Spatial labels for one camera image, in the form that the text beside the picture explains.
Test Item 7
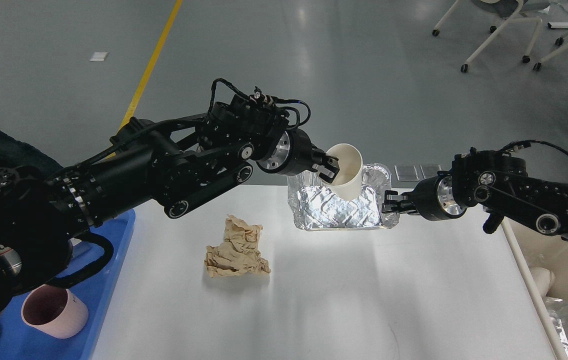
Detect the brown paper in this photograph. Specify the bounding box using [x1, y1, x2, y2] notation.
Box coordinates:
[204, 214, 271, 278]

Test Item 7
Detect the aluminium foil tray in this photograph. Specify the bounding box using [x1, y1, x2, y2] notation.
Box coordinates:
[287, 163, 399, 231]

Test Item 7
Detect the white floor tag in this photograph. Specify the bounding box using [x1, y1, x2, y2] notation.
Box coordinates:
[89, 51, 110, 62]

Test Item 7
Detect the floor socket plate right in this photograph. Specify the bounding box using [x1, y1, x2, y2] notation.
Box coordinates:
[419, 164, 442, 180]

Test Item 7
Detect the white paper cup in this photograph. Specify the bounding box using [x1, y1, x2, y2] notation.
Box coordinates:
[327, 143, 363, 201]

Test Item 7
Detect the white office chair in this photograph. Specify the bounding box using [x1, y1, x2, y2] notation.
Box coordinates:
[460, 0, 550, 74]

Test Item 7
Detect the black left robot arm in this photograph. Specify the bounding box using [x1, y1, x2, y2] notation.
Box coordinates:
[0, 78, 341, 315]

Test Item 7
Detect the white object in bin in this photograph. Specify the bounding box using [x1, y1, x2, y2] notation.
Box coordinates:
[529, 267, 556, 300]

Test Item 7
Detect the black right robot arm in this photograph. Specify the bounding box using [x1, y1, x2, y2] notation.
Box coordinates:
[381, 139, 568, 242]

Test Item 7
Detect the blue plastic tray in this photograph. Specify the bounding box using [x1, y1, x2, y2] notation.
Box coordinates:
[0, 209, 136, 360]

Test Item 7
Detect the floor socket plate left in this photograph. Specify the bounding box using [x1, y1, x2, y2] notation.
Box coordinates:
[394, 164, 421, 182]

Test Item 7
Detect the person in beige sweater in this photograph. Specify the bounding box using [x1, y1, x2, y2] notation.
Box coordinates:
[0, 129, 63, 176]

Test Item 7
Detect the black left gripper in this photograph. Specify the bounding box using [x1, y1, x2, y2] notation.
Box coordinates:
[257, 129, 341, 183]

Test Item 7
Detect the pink plastic mug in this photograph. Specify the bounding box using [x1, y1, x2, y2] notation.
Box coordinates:
[20, 284, 89, 339]

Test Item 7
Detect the floor socket plate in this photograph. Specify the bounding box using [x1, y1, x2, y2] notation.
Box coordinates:
[394, 164, 421, 182]
[419, 164, 442, 180]

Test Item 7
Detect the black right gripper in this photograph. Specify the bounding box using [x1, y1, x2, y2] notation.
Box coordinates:
[382, 174, 467, 221]

